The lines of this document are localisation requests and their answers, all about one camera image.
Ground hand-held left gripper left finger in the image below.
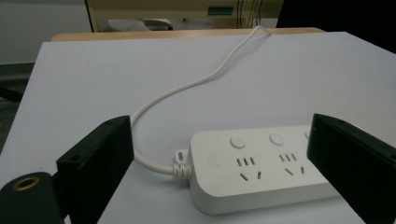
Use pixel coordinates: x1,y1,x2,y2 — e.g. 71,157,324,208
56,115,135,224

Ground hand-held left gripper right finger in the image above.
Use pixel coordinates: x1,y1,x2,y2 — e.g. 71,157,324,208
306,113,396,224

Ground white power strip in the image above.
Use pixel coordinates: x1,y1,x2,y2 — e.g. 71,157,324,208
173,124,342,217

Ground wooden cabinet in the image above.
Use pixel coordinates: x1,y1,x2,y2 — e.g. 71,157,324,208
84,0,285,34

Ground green label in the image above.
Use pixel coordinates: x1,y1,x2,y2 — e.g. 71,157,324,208
207,6,234,17

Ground white power strip cable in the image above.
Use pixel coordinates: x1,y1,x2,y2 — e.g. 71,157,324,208
130,25,273,175

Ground hanging dark cables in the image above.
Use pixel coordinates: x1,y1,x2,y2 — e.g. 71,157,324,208
236,0,265,30

